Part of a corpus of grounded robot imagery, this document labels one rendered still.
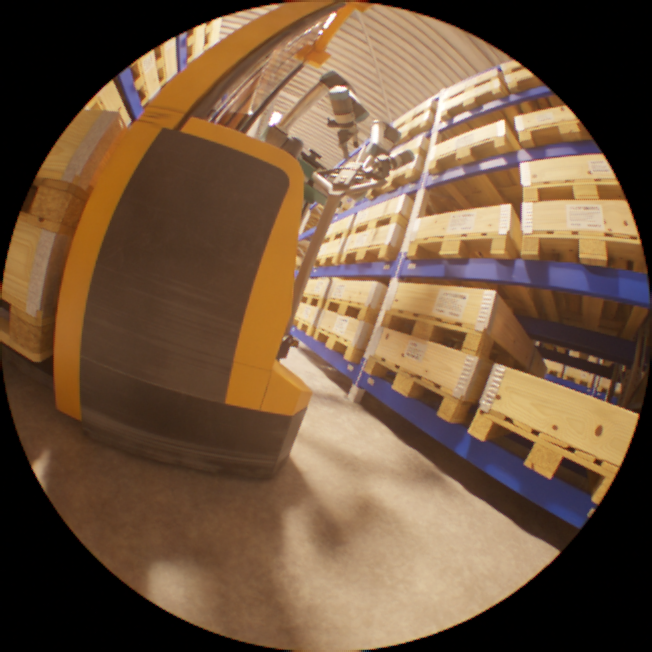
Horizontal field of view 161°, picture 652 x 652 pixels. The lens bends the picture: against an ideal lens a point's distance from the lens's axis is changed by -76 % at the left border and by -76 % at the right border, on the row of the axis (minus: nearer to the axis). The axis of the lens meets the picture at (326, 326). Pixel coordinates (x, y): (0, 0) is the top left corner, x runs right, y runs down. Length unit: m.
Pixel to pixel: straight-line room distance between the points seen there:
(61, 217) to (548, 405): 1.62
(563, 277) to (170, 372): 1.47
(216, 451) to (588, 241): 1.60
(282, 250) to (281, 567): 0.72
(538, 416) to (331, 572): 0.89
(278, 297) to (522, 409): 1.00
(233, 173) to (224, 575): 0.85
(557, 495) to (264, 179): 1.44
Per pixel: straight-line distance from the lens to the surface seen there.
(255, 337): 0.53
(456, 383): 1.20
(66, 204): 0.72
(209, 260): 0.51
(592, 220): 1.37
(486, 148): 2.11
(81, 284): 0.69
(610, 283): 1.27
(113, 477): 0.72
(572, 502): 1.20
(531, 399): 1.08
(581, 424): 1.07
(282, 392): 0.59
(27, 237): 0.80
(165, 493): 0.69
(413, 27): 7.54
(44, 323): 0.78
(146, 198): 0.58
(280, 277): 0.52
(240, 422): 0.61
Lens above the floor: 0.54
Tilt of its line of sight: 2 degrees down
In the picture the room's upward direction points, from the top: 20 degrees clockwise
